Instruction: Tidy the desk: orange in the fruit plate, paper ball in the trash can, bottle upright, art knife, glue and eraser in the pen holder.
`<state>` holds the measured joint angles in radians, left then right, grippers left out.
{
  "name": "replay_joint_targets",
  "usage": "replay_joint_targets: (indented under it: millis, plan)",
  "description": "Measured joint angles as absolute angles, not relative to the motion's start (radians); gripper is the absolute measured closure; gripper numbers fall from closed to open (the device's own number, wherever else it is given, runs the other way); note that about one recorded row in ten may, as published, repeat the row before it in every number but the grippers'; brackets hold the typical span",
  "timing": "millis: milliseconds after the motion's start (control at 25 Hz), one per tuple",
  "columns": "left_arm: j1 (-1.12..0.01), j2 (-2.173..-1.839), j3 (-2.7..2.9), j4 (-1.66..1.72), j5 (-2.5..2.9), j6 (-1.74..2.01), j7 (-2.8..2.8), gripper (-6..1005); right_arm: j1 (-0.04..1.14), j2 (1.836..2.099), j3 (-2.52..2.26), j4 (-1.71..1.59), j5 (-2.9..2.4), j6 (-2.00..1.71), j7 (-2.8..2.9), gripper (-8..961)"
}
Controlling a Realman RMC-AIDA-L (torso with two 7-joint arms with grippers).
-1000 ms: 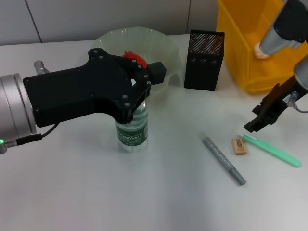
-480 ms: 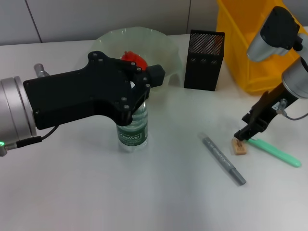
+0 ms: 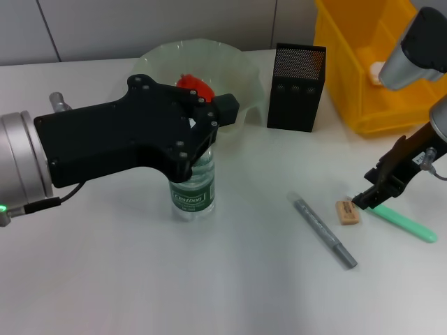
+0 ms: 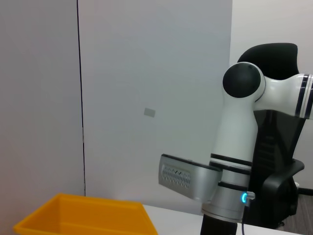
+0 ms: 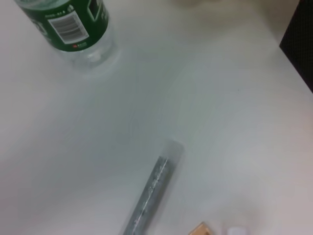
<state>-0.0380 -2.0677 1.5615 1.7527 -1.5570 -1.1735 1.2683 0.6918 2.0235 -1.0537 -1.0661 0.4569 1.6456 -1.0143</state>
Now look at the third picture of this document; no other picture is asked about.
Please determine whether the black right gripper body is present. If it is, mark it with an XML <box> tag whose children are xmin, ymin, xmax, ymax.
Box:
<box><xmin>379</xmin><ymin>121</ymin><xmax>441</xmax><ymax>198</ymax></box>

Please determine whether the black mesh pen holder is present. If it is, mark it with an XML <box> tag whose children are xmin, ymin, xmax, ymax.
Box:
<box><xmin>267</xmin><ymin>43</ymin><xmax>328</xmax><ymax>133</ymax></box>

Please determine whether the green glass fruit bowl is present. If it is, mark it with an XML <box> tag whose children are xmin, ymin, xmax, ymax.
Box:
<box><xmin>134</xmin><ymin>37</ymin><xmax>265</xmax><ymax>140</ymax></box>

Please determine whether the mint green retractable pen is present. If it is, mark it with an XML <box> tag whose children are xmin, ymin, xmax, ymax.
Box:
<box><xmin>346</xmin><ymin>195</ymin><xmax>438</xmax><ymax>244</ymax></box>

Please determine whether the red tomato-shaped object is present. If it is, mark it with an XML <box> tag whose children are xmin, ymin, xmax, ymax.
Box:
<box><xmin>176</xmin><ymin>73</ymin><xmax>214</xmax><ymax>102</ymax></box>

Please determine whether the grey right arm cable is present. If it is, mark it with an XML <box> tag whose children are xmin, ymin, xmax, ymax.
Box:
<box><xmin>417</xmin><ymin>148</ymin><xmax>447</xmax><ymax>181</ymax></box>

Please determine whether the yellow plastic storage bin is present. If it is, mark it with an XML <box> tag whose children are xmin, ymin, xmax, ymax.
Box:
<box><xmin>313</xmin><ymin>0</ymin><xmax>447</xmax><ymax>137</ymax></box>

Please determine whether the grey glitter pen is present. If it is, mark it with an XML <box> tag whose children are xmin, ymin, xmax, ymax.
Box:
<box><xmin>286</xmin><ymin>191</ymin><xmax>358</xmax><ymax>269</ymax></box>

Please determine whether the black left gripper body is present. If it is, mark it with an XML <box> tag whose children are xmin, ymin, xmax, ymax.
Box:
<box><xmin>33</xmin><ymin>73</ymin><xmax>198</xmax><ymax>189</ymax></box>

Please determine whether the tan rectangular eraser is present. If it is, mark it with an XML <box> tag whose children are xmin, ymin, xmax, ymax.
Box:
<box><xmin>335</xmin><ymin>199</ymin><xmax>360</xmax><ymax>226</ymax></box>

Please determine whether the clear water bottle green label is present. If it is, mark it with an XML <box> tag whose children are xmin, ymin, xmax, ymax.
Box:
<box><xmin>169</xmin><ymin>144</ymin><xmax>217</xmax><ymax>223</ymax></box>

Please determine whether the white paper ball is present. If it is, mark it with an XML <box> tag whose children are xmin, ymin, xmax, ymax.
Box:
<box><xmin>369</xmin><ymin>61</ymin><xmax>387</xmax><ymax>84</ymax></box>

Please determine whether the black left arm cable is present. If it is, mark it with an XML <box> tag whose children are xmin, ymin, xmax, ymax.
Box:
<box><xmin>23</xmin><ymin>181</ymin><xmax>85</xmax><ymax>214</ymax></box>

